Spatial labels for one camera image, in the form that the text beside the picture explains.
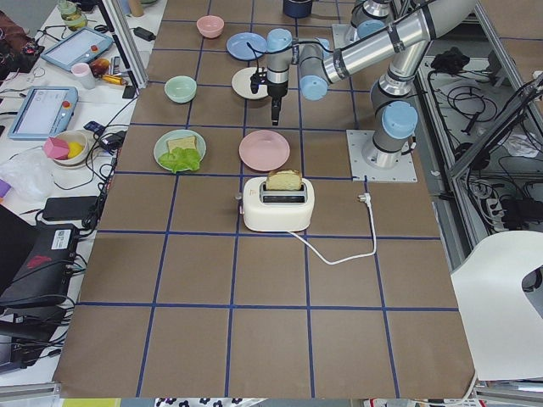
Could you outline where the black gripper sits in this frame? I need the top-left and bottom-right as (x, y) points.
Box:
(250, 68), (288, 125)

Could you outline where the pink plate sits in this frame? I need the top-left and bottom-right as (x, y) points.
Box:
(238, 130), (290, 172)

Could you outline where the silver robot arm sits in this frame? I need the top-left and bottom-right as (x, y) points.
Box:
(249, 1), (476, 125)
(345, 0), (404, 42)

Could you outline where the cream white plate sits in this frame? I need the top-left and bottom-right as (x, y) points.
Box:
(232, 67), (268, 100)

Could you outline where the blue plate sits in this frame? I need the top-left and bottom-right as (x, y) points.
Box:
(227, 32), (267, 61)

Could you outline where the toast slice in toaster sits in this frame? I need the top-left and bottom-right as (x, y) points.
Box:
(266, 170), (302, 191)

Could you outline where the bread slice on plate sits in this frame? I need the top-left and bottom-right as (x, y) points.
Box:
(166, 136), (197, 153)

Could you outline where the mint green bowl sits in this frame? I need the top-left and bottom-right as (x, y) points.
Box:
(164, 75), (198, 103)

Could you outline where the dark blue saucepan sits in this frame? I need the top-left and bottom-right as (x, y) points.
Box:
(283, 0), (313, 19)

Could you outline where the pink bowl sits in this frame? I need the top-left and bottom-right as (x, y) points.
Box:
(196, 15), (225, 39)

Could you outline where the white toaster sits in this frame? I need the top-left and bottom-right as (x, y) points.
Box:
(240, 177), (315, 232)

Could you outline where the green plate with food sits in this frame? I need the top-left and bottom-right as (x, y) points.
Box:
(154, 130), (206, 170)

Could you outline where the green lettuce leaf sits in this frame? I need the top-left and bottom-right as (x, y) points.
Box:
(158, 148), (201, 173)

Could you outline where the white cup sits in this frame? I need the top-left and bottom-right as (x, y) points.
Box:
(70, 63), (96, 90)

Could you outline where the beige bowl with toys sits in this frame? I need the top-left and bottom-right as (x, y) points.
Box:
(42, 130), (92, 168)

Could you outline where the blue teach pendant far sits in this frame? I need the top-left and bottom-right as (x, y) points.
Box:
(41, 27), (114, 71)

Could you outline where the blue teach pendant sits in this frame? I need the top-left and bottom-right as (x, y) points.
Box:
(41, 27), (114, 71)
(8, 86), (79, 141)

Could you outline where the blue teach pendant near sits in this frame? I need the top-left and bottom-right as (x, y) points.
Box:
(8, 86), (79, 141)

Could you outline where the black power adapter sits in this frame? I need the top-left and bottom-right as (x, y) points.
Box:
(42, 196), (98, 221)

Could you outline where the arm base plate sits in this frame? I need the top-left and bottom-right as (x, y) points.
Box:
(332, 24), (360, 49)
(346, 130), (417, 183)

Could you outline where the white toaster power cable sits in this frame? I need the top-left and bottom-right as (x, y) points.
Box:
(286, 192), (378, 266)

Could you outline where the aluminium frame post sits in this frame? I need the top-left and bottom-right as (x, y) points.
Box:
(98, 0), (148, 89)

